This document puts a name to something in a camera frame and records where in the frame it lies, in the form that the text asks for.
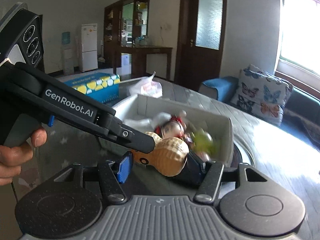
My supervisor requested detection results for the tan peanut shaped toy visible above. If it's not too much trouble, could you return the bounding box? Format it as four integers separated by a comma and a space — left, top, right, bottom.
132, 132, 189, 177

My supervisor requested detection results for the red black-haired doll figure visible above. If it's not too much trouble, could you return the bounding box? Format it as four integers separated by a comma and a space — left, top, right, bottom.
154, 111, 193, 143

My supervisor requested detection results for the green one-eyed monster toy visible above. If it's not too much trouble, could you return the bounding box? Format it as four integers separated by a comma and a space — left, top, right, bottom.
190, 129, 221, 161

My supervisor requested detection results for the person's left hand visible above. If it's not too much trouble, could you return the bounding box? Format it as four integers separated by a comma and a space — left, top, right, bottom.
0, 127, 47, 186

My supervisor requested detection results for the water dispenser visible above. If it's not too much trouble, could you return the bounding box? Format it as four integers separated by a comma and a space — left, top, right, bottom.
61, 31, 74, 75

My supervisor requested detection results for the round induction cooktop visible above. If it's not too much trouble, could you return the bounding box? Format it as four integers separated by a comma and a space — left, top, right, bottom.
231, 137, 255, 167

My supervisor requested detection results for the black white cardboard shoebox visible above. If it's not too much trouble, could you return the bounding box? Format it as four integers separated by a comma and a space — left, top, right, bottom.
113, 94, 234, 167

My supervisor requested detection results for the white pink plastic bag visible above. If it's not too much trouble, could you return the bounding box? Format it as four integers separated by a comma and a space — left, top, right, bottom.
127, 72, 163, 98

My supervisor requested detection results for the blue yellow spotted box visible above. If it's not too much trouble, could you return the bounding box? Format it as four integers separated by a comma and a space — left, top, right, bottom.
65, 73, 120, 103

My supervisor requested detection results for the white refrigerator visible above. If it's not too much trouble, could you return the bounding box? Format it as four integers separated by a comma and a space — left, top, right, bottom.
79, 24, 98, 72

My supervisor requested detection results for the butterfly pattern pillow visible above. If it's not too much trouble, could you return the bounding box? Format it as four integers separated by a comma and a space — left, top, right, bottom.
230, 64, 293, 127

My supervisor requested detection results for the dark wooden door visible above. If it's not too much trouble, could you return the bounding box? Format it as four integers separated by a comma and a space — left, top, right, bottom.
174, 0, 227, 90

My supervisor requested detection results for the dark wooden cabinet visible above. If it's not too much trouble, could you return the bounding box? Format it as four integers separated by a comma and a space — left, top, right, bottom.
103, 0, 172, 80

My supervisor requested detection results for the blue sofa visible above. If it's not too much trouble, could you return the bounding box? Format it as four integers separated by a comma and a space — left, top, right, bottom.
199, 76, 319, 149

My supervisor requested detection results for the window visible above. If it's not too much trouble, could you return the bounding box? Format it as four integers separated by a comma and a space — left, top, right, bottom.
278, 0, 319, 76

